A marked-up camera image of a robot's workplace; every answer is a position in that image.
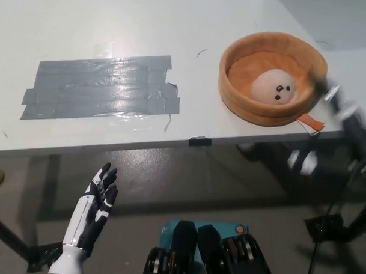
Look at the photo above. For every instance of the grey duct tape patch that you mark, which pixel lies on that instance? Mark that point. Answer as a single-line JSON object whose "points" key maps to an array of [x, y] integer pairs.
{"points": [[94, 89]]}

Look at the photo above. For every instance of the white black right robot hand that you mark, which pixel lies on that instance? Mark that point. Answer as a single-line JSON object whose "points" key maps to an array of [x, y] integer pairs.
{"points": [[349, 113]]}

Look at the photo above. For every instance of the small black tape piece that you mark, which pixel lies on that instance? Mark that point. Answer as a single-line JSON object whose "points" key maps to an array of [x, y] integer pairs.
{"points": [[200, 141]]}

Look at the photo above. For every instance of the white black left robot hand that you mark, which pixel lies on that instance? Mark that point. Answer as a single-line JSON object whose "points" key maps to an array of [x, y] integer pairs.
{"points": [[83, 212]]}

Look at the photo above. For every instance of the black metal table leg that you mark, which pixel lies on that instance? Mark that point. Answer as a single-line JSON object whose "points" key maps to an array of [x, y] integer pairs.
{"points": [[10, 236], [354, 230]]}

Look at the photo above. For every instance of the orange plush basket plate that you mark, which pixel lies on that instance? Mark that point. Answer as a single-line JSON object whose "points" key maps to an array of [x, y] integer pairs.
{"points": [[243, 68]]}

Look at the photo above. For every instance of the black teal robot torso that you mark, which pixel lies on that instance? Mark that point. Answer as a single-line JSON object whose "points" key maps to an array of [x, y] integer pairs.
{"points": [[205, 250]]}

